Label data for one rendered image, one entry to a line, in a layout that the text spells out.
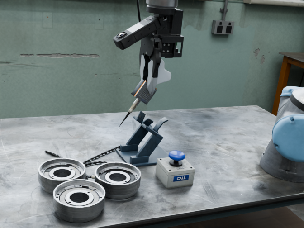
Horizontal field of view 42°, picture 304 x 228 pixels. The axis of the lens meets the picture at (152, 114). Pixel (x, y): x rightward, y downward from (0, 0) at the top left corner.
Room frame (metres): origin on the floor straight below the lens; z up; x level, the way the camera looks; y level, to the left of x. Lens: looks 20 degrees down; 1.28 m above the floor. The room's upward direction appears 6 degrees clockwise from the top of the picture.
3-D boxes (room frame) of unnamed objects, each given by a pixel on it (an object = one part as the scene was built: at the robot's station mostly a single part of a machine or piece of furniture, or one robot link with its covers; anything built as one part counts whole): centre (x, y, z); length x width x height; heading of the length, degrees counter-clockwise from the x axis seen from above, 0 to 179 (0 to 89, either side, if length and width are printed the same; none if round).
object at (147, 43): (0.97, 0.00, 1.14); 0.09 x 0.08 x 0.12; 117
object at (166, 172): (0.85, -0.07, 0.82); 0.08 x 0.07 x 0.05; 114
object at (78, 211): (0.69, 0.13, 0.82); 0.10 x 0.10 x 0.04
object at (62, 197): (0.69, 0.13, 0.82); 0.08 x 0.08 x 0.02
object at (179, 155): (0.85, -0.07, 0.85); 0.04 x 0.04 x 0.05
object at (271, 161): (0.97, -0.39, 0.85); 0.15 x 0.15 x 0.10
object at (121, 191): (0.79, 0.06, 0.82); 0.10 x 0.10 x 0.04
